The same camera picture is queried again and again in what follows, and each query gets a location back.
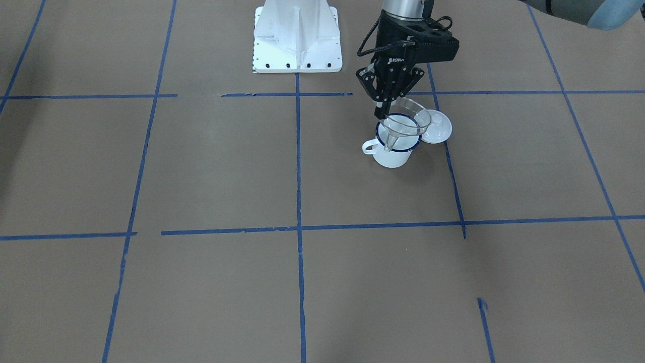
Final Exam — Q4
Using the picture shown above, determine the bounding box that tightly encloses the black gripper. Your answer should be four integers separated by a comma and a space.
356, 53, 425, 120

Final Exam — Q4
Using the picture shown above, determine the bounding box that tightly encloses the clear glass funnel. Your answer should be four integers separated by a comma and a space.
380, 97, 431, 151

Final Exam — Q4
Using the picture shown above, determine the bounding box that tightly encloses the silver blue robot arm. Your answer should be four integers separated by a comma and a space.
356, 1, 643, 120

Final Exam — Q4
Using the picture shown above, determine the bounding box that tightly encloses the white enamel cup blue rim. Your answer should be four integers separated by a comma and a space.
362, 123, 421, 168

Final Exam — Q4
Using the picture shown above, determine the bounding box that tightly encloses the white cup lid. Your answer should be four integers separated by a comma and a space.
421, 109, 453, 144

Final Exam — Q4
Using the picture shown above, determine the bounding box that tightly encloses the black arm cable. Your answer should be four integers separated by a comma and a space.
357, 15, 454, 58

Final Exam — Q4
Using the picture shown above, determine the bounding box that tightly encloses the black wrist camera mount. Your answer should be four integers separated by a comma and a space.
374, 10, 460, 64

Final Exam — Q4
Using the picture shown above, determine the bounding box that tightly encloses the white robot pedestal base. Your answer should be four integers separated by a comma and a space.
252, 1, 343, 74

